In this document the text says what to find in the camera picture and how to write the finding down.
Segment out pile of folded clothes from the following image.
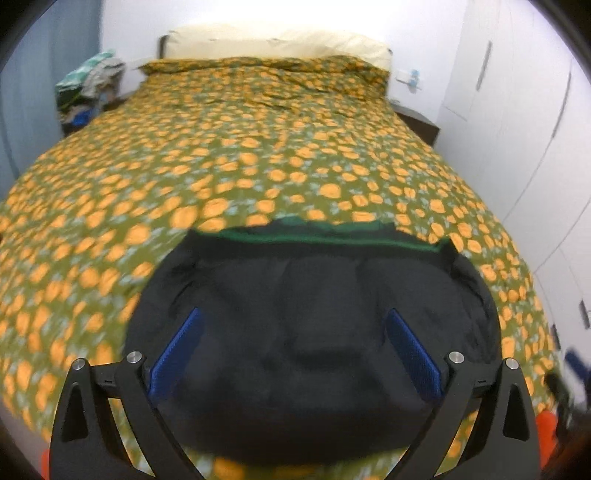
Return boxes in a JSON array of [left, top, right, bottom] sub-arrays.
[[54, 49, 125, 136]]

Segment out black puffer jacket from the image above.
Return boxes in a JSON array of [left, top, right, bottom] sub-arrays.
[[124, 219, 502, 465]]

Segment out dark wooden headboard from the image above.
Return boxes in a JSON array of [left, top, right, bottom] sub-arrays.
[[157, 35, 168, 59]]

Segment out white wardrobe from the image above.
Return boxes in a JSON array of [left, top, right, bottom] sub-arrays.
[[437, 1, 590, 358]]

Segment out grey blue curtain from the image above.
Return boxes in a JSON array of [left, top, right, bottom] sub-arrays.
[[1, 1, 102, 197]]

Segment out dark wooden nightstand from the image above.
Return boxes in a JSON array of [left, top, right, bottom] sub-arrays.
[[390, 100, 440, 147]]

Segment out green orange floral duvet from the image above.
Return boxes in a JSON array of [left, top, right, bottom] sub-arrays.
[[0, 55, 562, 480]]

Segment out cream pillow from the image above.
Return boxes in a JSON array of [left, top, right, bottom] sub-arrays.
[[162, 26, 393, 72]]

